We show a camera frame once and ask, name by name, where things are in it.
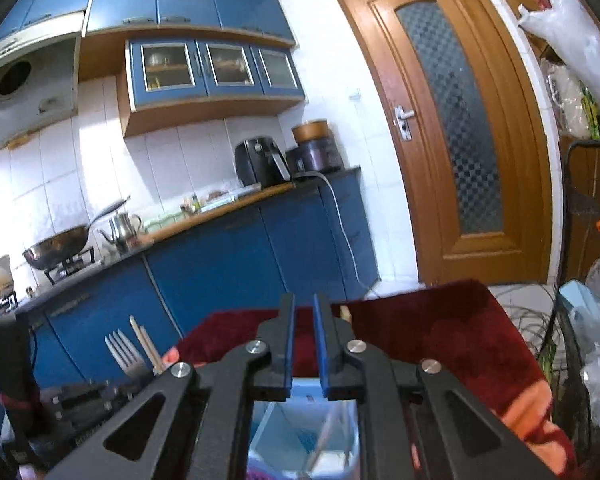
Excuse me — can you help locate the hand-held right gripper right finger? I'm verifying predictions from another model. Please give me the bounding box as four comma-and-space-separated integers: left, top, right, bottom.
313, 292, 556, 480

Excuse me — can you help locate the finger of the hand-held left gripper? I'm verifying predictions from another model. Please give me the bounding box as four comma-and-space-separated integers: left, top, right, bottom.
42, 372, 156, 411

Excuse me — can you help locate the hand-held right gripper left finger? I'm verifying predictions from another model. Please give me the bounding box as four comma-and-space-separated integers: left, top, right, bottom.
45, 292, 297, 480

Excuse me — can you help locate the steel fork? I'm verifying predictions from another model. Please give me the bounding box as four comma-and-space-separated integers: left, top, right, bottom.
104, 329, 148, 378

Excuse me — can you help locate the light blue utensil box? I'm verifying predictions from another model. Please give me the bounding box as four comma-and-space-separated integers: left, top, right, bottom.
247, 379, 363, 480

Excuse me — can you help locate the blue kitchen base cabinet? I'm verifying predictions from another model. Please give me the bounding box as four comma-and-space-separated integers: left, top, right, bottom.
0, 165, 381, 441

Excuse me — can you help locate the red and peach blanket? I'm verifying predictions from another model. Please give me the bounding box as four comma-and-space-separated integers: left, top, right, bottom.
162, 280, 578, 480

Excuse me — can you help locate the gas stove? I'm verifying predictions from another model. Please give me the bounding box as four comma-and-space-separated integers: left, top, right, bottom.
42, 246, 98, 286

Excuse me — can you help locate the black wok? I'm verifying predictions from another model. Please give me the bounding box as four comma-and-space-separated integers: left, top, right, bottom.
22, 195, 132, 271

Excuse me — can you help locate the steel kettle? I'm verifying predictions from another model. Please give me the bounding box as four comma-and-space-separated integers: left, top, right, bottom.
99, 211, 145, 253

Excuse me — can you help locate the black air fryer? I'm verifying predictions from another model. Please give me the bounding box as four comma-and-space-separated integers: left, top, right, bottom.
234, 138, 291, 188

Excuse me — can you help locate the dark rice cooker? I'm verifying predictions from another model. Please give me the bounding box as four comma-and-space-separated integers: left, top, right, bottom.
285, 137, 345, 175

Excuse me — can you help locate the brown pot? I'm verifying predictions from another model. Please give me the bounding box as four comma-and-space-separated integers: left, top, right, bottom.
291, 119, 329, 143

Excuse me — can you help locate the wooden door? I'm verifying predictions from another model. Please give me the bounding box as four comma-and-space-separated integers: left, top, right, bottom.
336, 0, 553, 286

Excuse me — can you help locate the light blue lid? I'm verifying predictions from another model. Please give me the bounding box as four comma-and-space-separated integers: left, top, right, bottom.
560, 280, 600, 321

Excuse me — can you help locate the white range hood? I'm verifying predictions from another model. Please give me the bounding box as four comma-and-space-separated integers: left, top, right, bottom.
0, 10, 83, 161

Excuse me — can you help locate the black metal rack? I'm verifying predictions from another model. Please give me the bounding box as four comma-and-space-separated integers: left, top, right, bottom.
550, 137, 600, 461

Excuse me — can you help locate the wooden shelf unit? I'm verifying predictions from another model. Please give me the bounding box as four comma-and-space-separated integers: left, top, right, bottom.
500, 0, 600, 286

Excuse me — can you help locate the white plastic bag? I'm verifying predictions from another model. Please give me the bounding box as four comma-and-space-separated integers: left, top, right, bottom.
517, 0, 600, 106

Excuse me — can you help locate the white power cable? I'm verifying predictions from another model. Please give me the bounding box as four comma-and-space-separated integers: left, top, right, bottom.
292, 171, 381, 293

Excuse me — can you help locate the silver door handle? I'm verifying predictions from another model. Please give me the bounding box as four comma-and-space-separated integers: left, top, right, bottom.
394, 105, 415, 142

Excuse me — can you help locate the blue glass-door wall cabinet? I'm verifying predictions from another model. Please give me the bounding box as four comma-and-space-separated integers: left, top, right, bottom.
116, 37, 306, 138

